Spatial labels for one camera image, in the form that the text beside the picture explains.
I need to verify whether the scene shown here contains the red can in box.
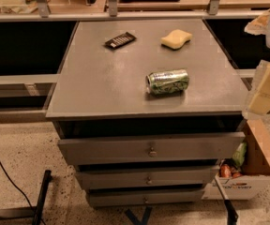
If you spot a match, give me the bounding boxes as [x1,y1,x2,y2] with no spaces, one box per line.
[220,164,232,178]

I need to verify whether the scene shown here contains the middle grey drawer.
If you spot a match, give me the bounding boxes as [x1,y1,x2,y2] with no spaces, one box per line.
[76,166,218,190]

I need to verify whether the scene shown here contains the black metal floor stand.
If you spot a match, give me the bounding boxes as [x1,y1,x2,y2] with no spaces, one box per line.
[0,170,53,225]

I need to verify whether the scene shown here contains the black bar at bottom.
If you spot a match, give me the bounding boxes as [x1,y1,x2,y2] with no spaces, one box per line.
[215,176,239,225]

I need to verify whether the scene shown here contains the grey drawer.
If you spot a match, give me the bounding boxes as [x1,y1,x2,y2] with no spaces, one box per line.
[76,166,218,190]
[86,188,203,207]
[58,132,245,165]

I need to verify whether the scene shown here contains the black snack packet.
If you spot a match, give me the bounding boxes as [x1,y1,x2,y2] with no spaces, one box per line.
[105,32,136,50]

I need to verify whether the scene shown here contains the black cable on floor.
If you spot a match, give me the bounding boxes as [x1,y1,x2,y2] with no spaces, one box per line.
[0,122,47,225]

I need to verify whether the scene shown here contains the metal railing frame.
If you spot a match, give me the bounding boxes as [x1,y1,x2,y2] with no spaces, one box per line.
[0,0,270,23]

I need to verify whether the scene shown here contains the bottom grey drawer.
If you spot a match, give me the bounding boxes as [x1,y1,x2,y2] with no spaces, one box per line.
[86,188,203,207]

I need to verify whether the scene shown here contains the cardboard box with items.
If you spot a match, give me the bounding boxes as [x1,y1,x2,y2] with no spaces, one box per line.
[202,119,270,201]

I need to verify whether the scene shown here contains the grey drawer cabinet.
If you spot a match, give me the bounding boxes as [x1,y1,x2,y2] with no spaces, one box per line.
[47,20,248,207]

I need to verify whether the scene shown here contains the green bag in box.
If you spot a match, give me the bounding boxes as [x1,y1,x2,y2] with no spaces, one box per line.
[232,142,248,167]

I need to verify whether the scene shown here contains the yellow sponge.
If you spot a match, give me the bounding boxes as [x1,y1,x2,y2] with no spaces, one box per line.
[160,29,192,50]

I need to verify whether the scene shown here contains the green crushed soda can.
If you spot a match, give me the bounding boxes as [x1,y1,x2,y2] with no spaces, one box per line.
[145,69,189,95]

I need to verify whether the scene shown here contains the top grey drawer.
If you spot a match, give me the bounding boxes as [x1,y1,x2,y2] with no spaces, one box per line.
[58,132,245,165]

